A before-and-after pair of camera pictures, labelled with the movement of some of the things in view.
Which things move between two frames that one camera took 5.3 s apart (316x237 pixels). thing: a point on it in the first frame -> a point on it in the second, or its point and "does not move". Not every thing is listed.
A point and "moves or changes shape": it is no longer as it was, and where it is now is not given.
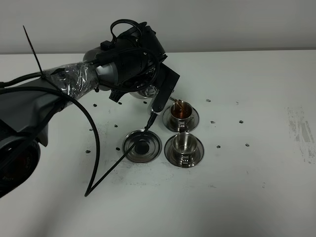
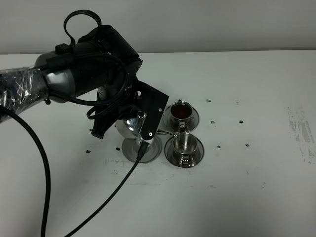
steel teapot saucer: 147,148 does not move
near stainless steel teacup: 184,143 does not move
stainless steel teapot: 148,92 moves or changes shape
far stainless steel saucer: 167,123 does not move
